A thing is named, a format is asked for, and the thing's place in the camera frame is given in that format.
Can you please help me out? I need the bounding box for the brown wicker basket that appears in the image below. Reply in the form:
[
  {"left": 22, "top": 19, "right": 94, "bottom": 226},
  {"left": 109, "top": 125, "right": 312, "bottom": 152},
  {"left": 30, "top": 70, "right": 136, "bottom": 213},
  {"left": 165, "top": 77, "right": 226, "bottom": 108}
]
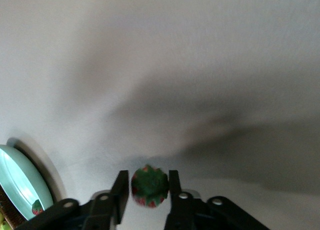
[{"left": 0, "top": 185, "right": 26, "bottom": 230}]

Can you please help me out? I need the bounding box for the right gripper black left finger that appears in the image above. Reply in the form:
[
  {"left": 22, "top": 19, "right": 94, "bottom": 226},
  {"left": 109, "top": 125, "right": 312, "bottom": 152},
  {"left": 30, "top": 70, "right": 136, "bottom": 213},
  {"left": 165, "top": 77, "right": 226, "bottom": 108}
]
[{"left": 81, "top": 170, "right": 130, "bottom": 230}]

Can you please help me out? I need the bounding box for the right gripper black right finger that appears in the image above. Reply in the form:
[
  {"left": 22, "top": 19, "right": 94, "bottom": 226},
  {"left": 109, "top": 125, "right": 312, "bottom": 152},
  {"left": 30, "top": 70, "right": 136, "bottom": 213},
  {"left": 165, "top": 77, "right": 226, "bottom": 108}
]
[{"left": 164, "top": 170, "right": 199, "bottom": 230}]

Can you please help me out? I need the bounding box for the red strawberry green calyx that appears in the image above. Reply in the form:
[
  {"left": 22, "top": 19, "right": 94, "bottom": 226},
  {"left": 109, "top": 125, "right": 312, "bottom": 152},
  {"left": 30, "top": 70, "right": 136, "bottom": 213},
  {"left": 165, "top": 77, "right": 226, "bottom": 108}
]
[
  {"left": 130, "top": 164, "right": 169, "bottom": 209},
  {"left": 31, "top": 199, "right": 45, "bottom": 216}
]

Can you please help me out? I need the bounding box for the light green plate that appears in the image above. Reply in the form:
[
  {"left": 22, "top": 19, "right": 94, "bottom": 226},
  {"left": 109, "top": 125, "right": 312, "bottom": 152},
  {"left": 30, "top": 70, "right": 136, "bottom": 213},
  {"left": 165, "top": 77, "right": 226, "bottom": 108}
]
[{"left": 0, "top": 144, "right": 54, "bottom": 222}]

